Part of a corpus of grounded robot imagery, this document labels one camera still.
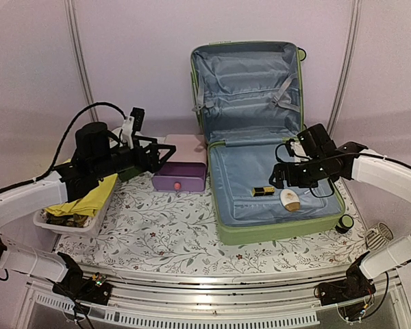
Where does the white perforated plastic basket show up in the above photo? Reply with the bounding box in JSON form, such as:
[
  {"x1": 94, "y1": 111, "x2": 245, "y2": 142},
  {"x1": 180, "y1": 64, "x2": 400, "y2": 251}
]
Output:
[{"x1": 33, "y1": 174, "x2": 118, "y2": 237}]

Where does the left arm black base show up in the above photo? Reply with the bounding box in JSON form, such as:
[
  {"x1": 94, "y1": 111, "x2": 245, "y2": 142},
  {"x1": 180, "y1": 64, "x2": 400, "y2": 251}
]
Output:
[{"x1": 52, "y1": 252, "x2": 113, "y2": 306}]

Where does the white ribbed round object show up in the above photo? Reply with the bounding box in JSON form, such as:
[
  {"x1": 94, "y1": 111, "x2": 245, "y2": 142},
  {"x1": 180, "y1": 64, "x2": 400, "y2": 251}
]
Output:
[{"x1": 364, "y1": 222, "x2": 394, "y2": 252}]

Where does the floral white table mat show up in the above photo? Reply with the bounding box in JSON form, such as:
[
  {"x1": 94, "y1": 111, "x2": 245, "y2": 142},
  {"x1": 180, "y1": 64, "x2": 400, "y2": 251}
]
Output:
[{"x1": 56, "y1": 174, "x2": 366, "y2": 276}]

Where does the cream round bottle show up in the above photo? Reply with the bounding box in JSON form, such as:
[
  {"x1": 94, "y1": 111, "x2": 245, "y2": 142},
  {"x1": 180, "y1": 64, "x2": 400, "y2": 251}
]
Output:
[{"x1": 280, "y1": 188, "x2": 301, "y2": 212}]

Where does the green hard-shell suitcase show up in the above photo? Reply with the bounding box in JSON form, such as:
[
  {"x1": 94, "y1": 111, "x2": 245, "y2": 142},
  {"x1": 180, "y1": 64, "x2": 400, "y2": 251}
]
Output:
[{"x1": 190, "y1": 41, "x2": 345, "y2": 245}]

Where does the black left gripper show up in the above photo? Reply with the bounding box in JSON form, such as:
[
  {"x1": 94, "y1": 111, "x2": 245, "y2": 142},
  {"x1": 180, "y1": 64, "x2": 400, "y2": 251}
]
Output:
[{"x1": 92, "y1": 135, "x2": 177, "y2": 180}]

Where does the purple drawer box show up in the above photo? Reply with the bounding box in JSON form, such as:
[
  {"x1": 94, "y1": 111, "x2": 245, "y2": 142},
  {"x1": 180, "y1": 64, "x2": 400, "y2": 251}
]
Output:
[{"x1": 151, "y1": 134, "x2": 208, "y2": 193}]

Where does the yellow black plaid cloth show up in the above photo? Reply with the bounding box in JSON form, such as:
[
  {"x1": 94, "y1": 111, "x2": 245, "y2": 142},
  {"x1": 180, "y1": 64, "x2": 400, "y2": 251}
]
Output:
[{"x1": 47, "y1": 214, "x2": 88, "y2": 228}]

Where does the yellow garment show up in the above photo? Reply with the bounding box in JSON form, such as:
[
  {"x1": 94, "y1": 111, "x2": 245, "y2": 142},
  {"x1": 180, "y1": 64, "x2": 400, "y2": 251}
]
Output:
[{"x1": 45, "y1": 173, "x2": 118, "y2": 217}]

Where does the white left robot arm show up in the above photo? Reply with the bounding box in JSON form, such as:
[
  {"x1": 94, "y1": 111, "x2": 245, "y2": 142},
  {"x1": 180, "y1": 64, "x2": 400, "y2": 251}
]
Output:
[{"x1": 0, "y1": 108, "x2": 176, "y2": 297}]

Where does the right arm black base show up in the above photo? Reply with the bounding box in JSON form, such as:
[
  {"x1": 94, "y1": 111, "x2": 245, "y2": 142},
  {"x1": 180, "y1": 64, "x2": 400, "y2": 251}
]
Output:
[{"x1": 314, "y1": 252, "x2": 376, "y2": 306}]

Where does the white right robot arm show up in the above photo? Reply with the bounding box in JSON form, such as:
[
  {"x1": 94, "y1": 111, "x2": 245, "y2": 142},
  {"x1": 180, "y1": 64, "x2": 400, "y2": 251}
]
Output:
[{"x1": 269, "y1": 123, "x2": 411, "y2": 299}]

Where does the small dark tube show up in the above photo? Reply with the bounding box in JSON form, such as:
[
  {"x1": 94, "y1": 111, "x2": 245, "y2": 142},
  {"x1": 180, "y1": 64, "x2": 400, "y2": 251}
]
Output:
[{"x1": 252, "y1": 186, "x2": 275, "y2": 197}]

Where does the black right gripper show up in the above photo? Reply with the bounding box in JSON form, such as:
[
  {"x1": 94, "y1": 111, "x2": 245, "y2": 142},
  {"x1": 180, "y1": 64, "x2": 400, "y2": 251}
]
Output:
[{"x1": 271, "y1": 155, "x2": 328, "y2": 188}]

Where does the white green drawer box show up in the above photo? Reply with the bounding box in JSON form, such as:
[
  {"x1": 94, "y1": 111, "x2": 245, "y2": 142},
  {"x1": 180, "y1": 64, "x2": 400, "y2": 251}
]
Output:
[{"x1": 118, "y1": 165, "x2": 144, "y2": 182}]

